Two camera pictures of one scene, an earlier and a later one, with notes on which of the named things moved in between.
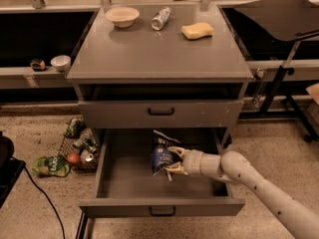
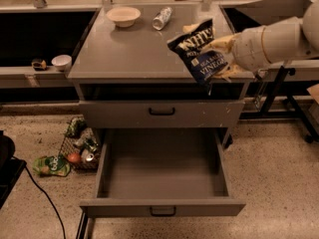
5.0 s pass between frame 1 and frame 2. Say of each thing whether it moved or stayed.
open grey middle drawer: stayed
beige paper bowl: stayed
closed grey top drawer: stayed
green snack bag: stayed
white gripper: moved
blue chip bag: moved
